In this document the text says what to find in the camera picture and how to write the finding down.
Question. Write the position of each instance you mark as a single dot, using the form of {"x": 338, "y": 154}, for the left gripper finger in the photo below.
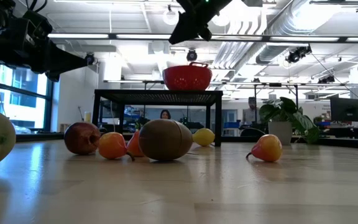
{"x": 62, "y": 57}
{"x": 56, "y": 72}

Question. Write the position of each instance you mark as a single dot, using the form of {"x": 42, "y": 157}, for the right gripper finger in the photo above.
{"x": 180, "y": 26}
{"x": 191, "y": 29}

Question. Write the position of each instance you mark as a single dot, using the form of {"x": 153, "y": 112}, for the red plastic colander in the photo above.
{"x": 186, "y": 79}

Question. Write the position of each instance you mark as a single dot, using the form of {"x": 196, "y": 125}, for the dark red plum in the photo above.
{"x": 79, "y": 138}

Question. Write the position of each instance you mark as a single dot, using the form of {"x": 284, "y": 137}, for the small orange tangerine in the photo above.
{"x": 134, "y": 144}

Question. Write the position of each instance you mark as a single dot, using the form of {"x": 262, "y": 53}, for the yellow lemon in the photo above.
{"x": 204, "y": 137}

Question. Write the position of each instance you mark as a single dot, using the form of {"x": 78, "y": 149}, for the brown kiwi with slit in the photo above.
{"x": 163, "y": 140}

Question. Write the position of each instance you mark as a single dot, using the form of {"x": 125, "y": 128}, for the orange-yellow pear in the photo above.
{"x": 267, "y": 148}
{"x": 112, "y": 146}

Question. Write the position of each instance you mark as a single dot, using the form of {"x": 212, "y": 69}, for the black beam with light strips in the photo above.
{"x": 112, "y": 36}

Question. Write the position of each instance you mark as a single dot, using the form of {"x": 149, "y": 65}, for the yellow container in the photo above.
{"x": 87, "y": 117}

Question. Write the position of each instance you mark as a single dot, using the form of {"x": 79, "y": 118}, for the black perforated metal shelf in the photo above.
{"x": 157, "y": 93}

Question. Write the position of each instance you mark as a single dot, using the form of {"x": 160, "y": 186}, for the person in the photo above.
{"x": 165, "y": 114}
{"x": 251, "y": 112}

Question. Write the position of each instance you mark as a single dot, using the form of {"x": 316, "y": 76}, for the variegated green potted plant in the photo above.
{"x": 280, "y": 130}

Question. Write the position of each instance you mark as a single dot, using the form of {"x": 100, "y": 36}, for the black computer monitor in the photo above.
{"x": 346, "y": 109}

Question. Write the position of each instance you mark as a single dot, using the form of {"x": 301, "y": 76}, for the black office desk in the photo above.
{"x": 353, "y": 129}

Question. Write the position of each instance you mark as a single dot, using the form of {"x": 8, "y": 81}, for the blue window frame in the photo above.
{"x": 51, "y": 102}

